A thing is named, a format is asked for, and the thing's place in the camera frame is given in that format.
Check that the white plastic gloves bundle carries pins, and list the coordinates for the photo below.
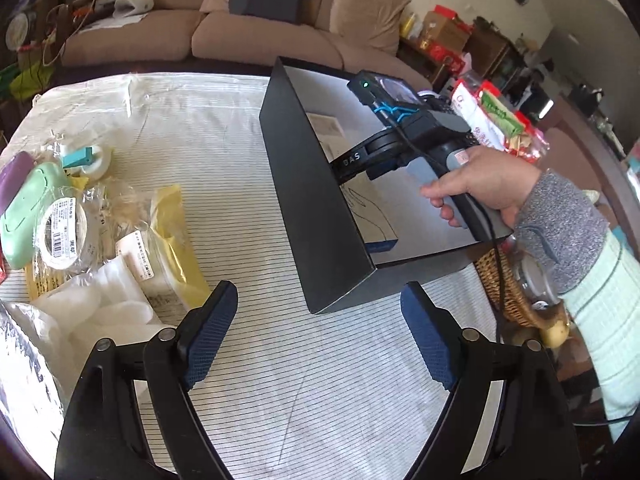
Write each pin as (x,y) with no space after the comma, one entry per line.
(115,310)

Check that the clear plastic wrap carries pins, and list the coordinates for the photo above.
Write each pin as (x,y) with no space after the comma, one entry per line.
(135,92)

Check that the dark wooden cabinet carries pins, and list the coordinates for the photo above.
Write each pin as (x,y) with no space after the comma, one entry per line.
(495,55)

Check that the white curved device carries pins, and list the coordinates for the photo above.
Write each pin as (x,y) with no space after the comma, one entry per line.
(131,5)

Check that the brown fabric sofa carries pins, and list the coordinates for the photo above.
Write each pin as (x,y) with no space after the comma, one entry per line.
(150,40)

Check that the red gold snack bag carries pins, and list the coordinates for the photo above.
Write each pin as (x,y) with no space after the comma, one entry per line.
(525,140)

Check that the brown armchair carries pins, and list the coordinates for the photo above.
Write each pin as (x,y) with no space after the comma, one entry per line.
(590,130)

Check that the grey lid glass jar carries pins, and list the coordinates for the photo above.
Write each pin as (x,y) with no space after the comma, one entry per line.
(537,275)

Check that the blue white glove box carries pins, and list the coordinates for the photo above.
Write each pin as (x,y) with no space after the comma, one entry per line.
(375,225)

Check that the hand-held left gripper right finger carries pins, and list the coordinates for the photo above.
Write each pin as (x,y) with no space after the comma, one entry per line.
(430,340)

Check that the wicker basket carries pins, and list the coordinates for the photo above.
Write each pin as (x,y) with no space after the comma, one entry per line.
(505,290)

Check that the yellow bottle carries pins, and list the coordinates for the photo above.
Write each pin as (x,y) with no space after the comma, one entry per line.
(410,25)

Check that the white paper sheets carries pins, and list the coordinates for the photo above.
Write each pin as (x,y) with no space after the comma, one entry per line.
(112,21)

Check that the black storage box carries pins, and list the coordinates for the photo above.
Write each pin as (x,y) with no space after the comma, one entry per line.
(320,240)

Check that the round printed tin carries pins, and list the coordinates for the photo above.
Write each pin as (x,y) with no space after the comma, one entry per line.
(17,30)

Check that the green wipes pack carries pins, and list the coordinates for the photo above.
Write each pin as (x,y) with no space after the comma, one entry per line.
(25,220)

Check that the person's right forearm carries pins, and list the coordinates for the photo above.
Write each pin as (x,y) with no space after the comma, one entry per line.
(600,300)

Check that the white tape roll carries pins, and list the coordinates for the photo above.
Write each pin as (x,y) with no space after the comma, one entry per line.
(60,232)

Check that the clear cellophane bag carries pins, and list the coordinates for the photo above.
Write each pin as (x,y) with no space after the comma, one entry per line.
(115,205)

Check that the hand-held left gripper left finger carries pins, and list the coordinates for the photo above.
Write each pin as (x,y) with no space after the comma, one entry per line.
(210,340)

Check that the desktop with white striped cloth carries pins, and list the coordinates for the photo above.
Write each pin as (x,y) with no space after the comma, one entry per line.
(300,385)

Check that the white teal tape dispenser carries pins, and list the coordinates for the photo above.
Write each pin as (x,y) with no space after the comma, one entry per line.
(100,160)

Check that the green plastic bag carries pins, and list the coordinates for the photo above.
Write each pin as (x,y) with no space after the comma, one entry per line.
(25,82)

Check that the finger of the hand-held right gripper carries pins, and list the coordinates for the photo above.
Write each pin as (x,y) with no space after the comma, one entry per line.
(350,162)

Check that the red gift box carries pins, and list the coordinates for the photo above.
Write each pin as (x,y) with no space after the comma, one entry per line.
(447,57)

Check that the yellow fruit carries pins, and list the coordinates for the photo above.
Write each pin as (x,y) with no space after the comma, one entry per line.
(555,334)

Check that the white red snack bag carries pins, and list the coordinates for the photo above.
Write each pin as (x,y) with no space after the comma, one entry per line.
(467,110)

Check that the purple case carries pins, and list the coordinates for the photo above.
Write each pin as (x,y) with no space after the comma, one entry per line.
(15,177)

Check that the cardboard box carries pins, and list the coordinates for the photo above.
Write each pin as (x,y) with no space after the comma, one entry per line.
(445,27)

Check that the person's right hand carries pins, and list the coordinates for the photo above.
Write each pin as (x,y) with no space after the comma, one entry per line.
(480,180)

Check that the green snack bag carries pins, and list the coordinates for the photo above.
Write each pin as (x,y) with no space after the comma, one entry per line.
(500,110)

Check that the yellow food mould packet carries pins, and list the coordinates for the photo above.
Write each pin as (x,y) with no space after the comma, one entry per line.
(172,255)

